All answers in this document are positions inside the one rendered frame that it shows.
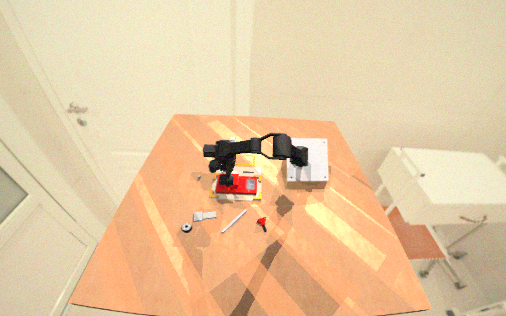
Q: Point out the grey long thin bar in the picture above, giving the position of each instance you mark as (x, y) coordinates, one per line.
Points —
(235, 220)

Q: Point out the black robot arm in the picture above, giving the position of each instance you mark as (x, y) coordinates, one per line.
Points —
(225, 150)

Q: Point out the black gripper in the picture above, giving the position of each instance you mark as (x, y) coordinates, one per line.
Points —
(228, 166)

